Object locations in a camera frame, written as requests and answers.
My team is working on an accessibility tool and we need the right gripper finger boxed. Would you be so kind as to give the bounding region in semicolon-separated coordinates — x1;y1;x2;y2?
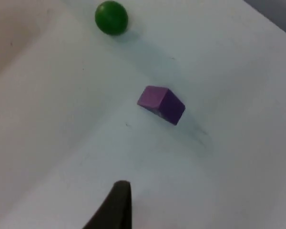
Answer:
82;180;133;229

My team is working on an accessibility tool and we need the green ball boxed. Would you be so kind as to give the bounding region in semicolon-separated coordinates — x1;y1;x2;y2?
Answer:
94;0;129;36

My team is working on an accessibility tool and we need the purple triangular block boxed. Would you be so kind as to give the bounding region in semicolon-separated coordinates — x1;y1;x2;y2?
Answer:
136;85;186;126

